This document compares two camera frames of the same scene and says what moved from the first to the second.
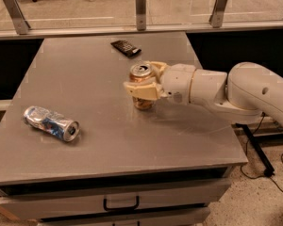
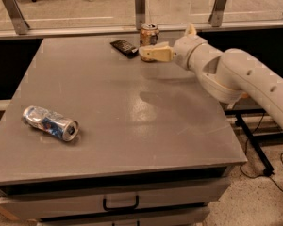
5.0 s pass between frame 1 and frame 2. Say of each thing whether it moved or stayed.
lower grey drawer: stayed
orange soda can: moved
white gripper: moved
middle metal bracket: stayed
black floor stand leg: stayed
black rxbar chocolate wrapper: stayed
